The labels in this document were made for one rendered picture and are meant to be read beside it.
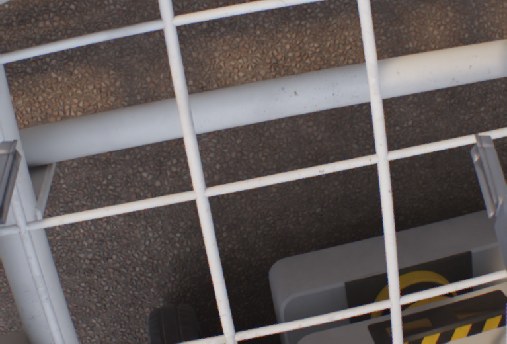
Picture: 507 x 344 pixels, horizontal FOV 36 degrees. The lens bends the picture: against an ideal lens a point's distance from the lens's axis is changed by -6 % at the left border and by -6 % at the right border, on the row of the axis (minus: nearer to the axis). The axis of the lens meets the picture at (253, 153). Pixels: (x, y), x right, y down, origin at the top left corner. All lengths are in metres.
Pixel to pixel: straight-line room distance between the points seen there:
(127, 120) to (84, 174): 0.43
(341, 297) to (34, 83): 0.37
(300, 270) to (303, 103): 0.40
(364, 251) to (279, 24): 0.24
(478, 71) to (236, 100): 0.14
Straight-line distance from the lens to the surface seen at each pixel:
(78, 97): 0.84
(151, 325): 0.83
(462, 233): 0.85
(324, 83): 0.45
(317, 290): 0.79
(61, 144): 0.44
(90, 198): 0.87
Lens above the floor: 0.81
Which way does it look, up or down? 69 degrees down
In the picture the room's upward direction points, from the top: 158 degrees clockwise
